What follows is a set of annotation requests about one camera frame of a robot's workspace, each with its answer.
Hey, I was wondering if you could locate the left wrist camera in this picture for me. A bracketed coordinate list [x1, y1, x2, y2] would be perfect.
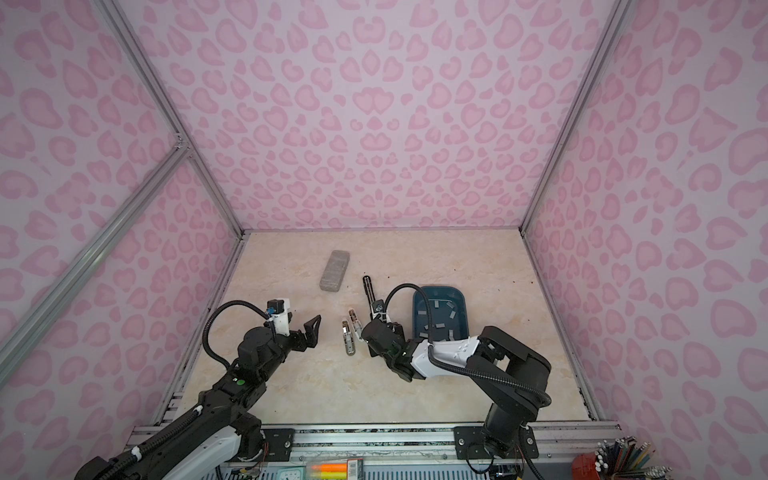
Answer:
[266, 298, 291, 337]

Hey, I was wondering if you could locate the grey stone block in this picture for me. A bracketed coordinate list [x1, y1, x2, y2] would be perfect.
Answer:
[319, 250, 351, 292]

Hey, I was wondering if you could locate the teal plastic tray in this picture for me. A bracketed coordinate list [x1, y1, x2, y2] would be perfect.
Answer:
[412, 285, 470, 342]

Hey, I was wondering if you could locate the black stapler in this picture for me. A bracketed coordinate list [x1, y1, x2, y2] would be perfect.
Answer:
[362, 275, 379, 319]

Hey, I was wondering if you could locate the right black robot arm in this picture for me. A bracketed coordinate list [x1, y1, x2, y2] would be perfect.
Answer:
[362, 318, 552, 462]

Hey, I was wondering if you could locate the orange highlighter box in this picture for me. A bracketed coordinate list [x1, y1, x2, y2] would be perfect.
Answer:
[306, 458, 365, 480]

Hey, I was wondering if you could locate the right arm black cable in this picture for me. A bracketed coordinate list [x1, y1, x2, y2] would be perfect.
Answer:
[383, 283, 552, 408]

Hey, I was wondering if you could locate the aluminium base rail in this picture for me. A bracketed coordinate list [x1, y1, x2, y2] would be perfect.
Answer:
[122, 419, 625, 480]

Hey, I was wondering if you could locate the pencil holder with pencils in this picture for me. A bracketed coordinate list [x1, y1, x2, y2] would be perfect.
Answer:
[592, 436, 673, 480]

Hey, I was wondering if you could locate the red container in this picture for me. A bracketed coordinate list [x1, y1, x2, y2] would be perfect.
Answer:
[571, 452, 601, 480]

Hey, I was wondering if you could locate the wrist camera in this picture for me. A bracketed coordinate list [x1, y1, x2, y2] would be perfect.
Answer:
[266, 298, 291, 337]
[370, 299, 389, 323]

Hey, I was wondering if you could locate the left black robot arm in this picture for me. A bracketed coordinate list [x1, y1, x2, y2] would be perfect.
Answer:
[75, 315, 322, 479]

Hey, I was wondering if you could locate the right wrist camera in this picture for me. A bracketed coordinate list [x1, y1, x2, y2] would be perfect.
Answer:
[370, 299, 389, 323]

